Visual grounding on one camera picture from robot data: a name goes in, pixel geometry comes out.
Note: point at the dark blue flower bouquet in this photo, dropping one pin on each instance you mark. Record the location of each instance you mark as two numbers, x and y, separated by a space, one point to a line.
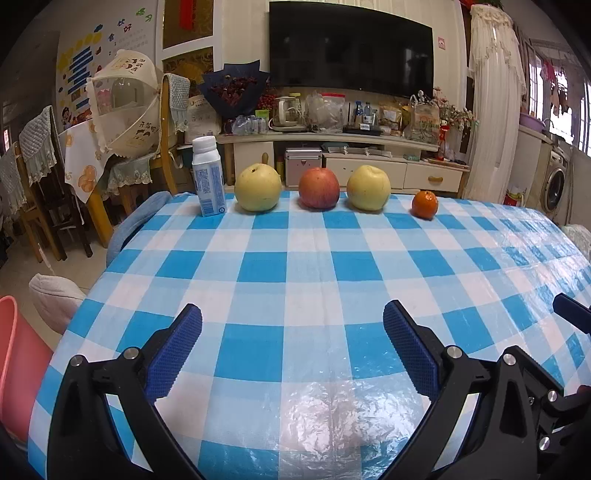
235 90

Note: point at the red apple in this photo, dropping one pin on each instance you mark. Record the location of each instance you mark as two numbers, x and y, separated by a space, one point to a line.
319 189

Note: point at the orange tangerine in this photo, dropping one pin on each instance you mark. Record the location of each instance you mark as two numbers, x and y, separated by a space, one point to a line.
425 205

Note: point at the white TV cabinet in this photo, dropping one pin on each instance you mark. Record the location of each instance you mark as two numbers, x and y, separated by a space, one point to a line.
410 165

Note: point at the white washing machine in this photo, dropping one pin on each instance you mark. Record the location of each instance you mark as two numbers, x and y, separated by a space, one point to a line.
554 181

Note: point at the red plastic trash basin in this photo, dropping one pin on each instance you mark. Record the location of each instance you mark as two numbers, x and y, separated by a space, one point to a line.
24 360

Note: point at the cream mesh food cover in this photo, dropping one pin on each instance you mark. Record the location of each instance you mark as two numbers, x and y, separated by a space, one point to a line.
124 103

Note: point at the blue white checkered tablecloth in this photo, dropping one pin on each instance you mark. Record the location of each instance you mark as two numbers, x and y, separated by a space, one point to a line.
293 375

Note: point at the yellow green apple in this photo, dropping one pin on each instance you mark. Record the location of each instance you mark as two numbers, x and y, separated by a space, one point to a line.
368 188

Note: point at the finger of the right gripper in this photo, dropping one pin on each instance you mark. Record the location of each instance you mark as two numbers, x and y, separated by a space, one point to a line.
572 311

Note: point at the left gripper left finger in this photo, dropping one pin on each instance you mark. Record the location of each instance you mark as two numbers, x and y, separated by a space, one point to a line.
83 441

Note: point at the white plastic milk bottle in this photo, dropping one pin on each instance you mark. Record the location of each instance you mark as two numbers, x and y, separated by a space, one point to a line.
207 173

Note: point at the wooden chair with cover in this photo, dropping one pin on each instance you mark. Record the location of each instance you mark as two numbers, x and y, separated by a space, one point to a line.
44 164

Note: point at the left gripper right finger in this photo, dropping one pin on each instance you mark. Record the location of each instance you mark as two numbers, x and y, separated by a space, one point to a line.
480 424

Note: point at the yellow pear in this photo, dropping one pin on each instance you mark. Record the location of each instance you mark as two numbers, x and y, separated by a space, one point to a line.
258 188

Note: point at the black television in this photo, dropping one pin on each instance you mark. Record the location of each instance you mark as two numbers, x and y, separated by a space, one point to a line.
315 44

